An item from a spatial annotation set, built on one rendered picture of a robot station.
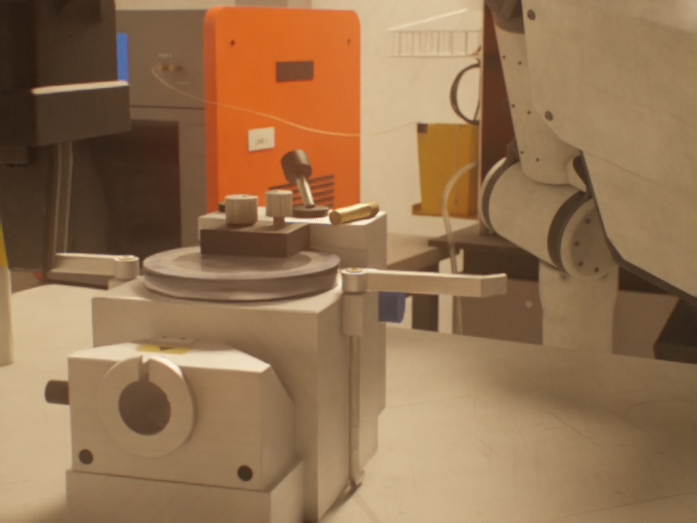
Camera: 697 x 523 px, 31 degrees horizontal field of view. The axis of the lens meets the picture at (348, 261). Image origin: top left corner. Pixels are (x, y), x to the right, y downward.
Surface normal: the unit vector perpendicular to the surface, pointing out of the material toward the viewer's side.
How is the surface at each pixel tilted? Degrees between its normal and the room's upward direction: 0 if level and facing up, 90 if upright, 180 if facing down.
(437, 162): 93
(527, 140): 112
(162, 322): 90
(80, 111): 90
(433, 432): 0
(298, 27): 90
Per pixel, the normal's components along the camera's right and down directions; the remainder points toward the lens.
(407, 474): 0.00, -0.98
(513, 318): -0.48, 0.16
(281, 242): -0.28, 0.18
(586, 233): 0.50, 0.36
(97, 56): 0.96, 0.05
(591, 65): -0.84, 0.44
